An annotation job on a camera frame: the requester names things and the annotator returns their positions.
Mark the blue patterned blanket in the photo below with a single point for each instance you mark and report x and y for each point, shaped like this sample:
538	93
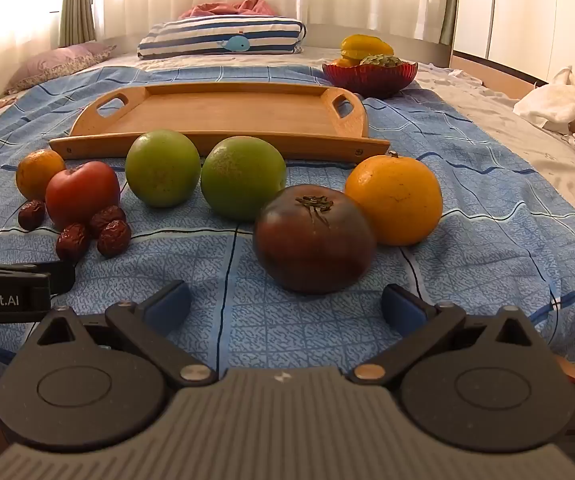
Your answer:
467	170

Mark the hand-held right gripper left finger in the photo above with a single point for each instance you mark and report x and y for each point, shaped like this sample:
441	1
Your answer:
170	305

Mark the red apple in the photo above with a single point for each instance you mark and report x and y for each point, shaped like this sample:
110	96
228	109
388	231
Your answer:
82	192

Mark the pale bed sheet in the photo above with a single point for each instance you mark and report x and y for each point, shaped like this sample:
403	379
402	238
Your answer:
517	135

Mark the green orange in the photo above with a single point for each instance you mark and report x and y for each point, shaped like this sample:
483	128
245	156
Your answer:
162	167
240	175

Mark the white wardrobe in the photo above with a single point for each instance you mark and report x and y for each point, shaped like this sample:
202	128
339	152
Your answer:
517	10

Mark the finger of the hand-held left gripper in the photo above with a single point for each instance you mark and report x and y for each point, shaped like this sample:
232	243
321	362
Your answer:
62	275

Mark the wooden tray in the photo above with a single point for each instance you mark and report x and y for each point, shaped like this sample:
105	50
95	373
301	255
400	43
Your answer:
217	110

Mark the yellow starfruit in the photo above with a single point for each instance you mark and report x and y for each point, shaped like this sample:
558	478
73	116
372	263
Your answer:
362	45

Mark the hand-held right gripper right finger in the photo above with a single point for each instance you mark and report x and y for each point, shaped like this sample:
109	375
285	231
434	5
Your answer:
402	306

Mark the green custard apple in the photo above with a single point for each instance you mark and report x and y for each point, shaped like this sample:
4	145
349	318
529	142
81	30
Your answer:
380	60

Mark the green curtain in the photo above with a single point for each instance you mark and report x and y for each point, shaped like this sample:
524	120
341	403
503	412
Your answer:
450	5
77	5

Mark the large orange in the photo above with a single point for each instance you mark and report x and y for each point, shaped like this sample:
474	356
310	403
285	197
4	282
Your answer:
397	200

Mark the purple pillow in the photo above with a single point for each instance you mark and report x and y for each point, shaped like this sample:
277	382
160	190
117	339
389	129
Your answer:
57	62

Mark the small orange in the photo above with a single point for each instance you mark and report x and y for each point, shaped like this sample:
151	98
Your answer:
37	172

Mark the blue white striped pillow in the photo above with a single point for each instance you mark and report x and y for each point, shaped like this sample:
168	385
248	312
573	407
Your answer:
217	35

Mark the orange tangerine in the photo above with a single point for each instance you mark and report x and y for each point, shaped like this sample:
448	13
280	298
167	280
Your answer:
345	62

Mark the red glass bowl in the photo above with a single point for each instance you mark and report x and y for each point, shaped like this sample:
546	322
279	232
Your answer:
367	82

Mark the pink cloth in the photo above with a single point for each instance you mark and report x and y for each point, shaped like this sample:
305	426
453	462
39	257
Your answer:
227	7

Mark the dried red jujube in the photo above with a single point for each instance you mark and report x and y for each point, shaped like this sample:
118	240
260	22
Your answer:
31	214
72	242
113	240
107	216

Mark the white plastic bag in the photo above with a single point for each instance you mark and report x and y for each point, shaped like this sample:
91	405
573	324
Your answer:
552	100

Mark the dark brown tomato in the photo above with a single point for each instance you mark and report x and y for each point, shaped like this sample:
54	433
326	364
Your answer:
312	245

